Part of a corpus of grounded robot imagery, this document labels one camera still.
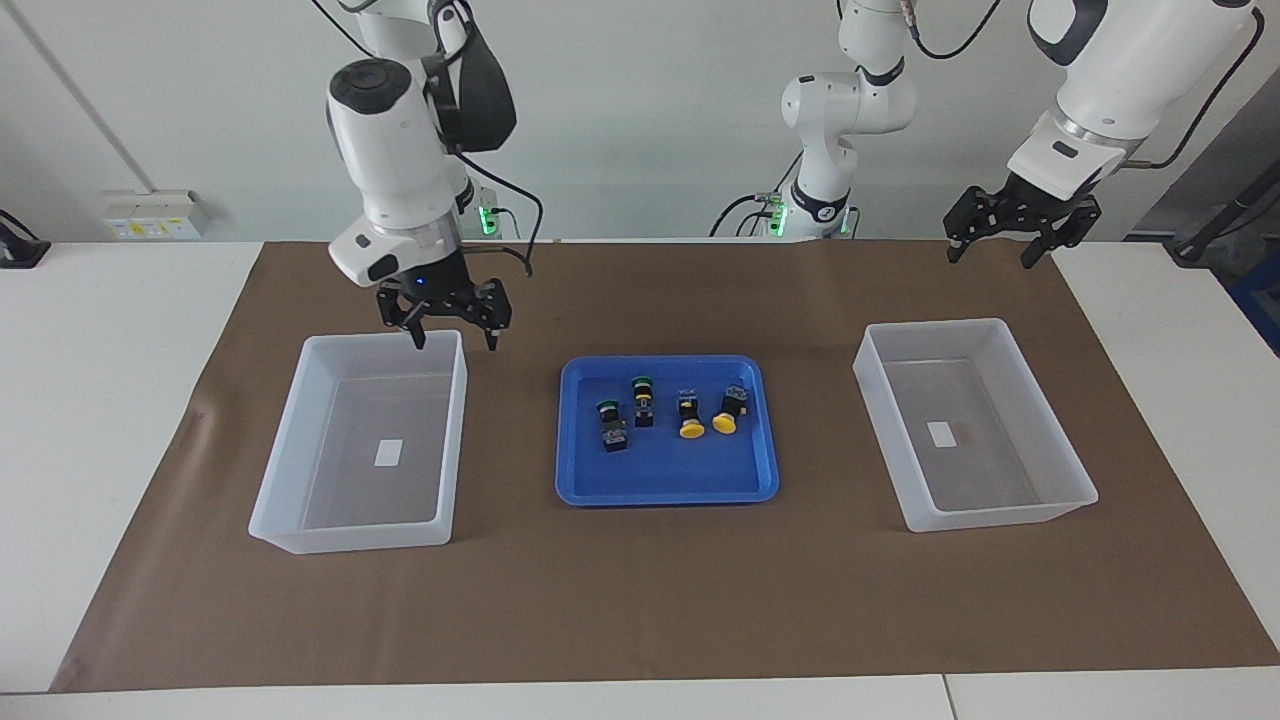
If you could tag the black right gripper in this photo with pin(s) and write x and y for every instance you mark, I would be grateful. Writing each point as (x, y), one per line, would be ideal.
(440, 285)

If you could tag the blue crate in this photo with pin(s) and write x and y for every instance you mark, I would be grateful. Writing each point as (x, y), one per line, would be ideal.
(1262, 305)

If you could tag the white wall outlet box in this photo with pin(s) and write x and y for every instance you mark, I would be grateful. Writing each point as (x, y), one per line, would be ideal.
(155, 215)

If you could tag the black clamp mount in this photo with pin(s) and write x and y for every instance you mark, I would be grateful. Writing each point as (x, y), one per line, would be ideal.
(20, 248)

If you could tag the translucent white plastic box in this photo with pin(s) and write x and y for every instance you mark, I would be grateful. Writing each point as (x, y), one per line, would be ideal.
(1000, 480)
(350, 500)

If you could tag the green push button switch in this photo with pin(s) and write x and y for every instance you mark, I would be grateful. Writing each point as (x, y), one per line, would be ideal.
(643, 408)
(612, 432)

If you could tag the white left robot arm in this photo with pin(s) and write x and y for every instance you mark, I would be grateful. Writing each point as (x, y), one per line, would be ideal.
(1100, 90)

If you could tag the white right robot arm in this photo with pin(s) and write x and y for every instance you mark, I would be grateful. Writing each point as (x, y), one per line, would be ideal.
(390, 150)

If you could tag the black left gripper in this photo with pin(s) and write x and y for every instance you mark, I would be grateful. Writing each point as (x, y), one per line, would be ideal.
(1035, 208)

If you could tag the blue plastic tray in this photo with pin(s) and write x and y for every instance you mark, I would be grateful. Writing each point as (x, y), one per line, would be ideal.
(660, 475)

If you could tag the white paper label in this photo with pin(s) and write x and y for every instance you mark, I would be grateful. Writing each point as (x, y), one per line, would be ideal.
(389, 452)
(941, 434)

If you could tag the yellow push button switch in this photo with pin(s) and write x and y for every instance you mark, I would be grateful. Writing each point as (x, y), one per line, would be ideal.
(733, 405)
(689, 410)

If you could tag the brown table mat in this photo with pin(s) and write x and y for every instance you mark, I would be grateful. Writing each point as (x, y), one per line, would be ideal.
(640, 600)

